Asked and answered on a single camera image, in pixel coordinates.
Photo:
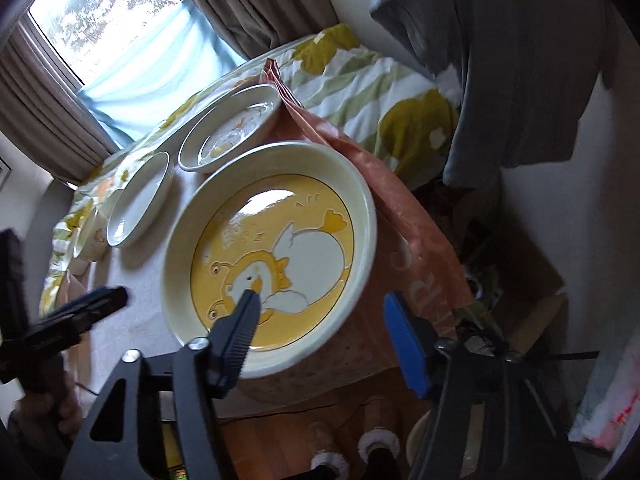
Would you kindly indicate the plain white plate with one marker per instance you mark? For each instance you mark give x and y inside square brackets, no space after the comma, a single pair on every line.
[140,201]

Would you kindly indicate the pink floral tablecloth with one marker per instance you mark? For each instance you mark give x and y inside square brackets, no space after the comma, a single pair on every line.
[411,255]

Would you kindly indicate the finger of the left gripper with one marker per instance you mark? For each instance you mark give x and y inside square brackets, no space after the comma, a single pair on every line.
[64,327]

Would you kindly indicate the grey hanging clothes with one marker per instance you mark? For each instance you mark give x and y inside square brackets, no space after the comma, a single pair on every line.
[526,70]

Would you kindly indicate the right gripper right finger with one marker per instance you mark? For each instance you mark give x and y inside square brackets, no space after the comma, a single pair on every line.
[413,340]

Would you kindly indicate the floral green yellow duvet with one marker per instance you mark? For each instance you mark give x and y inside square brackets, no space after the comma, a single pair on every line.
[397,114]

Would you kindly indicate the window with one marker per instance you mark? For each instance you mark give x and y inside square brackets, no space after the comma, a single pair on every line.
[88,37]

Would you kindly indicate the brown curtain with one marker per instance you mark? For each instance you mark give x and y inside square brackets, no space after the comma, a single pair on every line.
[41,114]

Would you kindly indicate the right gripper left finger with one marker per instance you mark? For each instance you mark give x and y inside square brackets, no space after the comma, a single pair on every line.
[230,340]

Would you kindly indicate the small duck pattern plate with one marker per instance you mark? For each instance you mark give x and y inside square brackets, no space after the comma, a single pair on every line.
[234,125]

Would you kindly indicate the cream bowl with lion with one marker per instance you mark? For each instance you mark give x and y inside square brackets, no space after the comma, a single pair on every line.
[91,243]

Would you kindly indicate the large yellow duck plate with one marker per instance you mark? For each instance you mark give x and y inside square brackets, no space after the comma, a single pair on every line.
[292,221]

